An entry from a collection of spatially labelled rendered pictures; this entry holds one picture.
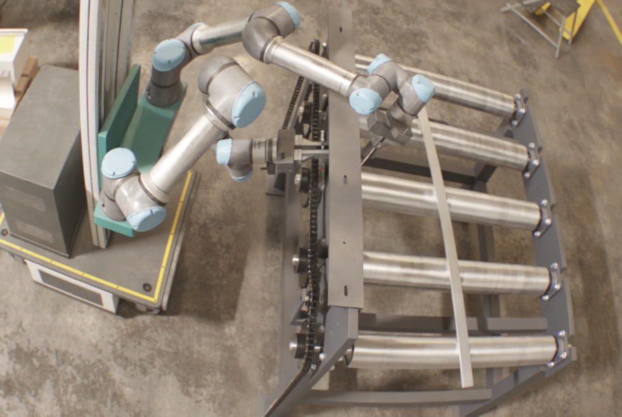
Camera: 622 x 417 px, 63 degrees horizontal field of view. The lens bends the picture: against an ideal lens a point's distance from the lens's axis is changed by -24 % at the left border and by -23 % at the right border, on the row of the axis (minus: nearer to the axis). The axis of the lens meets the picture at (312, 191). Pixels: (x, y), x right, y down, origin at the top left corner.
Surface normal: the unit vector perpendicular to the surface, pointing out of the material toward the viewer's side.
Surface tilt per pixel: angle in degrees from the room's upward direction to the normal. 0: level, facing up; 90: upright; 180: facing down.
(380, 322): 0
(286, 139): 15
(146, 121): 0
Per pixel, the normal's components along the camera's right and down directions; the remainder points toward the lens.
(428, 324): 0.23, -0.56
